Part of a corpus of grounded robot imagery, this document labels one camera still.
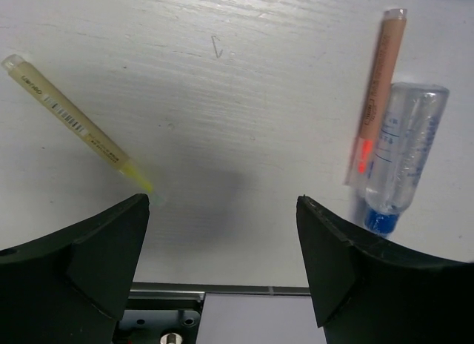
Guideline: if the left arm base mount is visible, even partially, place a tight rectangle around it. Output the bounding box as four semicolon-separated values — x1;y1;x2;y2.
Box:
111;282;310;343

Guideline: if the tan pencil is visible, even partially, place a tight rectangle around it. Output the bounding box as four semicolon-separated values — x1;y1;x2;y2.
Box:
347;8;407;190

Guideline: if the pale yellow pen tube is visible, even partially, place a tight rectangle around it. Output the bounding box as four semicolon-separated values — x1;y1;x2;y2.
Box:
1;54;165;205

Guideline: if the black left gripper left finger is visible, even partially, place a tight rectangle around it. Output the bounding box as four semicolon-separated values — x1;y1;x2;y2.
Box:
1;193;150;343

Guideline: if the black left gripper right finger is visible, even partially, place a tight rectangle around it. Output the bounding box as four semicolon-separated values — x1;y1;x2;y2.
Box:
296;196;473;343

